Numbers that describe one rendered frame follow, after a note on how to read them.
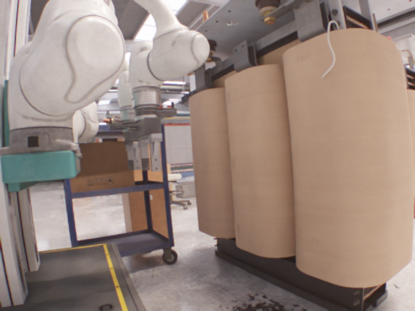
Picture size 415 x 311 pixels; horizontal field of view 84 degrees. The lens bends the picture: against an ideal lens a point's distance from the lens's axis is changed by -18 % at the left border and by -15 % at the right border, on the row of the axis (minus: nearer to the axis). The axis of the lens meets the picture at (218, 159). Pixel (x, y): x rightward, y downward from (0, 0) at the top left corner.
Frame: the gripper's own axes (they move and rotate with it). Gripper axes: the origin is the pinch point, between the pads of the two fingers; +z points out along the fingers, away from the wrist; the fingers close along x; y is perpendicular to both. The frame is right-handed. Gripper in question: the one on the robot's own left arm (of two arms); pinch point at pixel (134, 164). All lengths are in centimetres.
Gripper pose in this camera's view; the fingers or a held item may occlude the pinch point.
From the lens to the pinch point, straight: 111.0
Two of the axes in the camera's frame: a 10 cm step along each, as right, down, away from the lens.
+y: 8.8, -0.7, 4.6
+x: -4.6, 0.2, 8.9
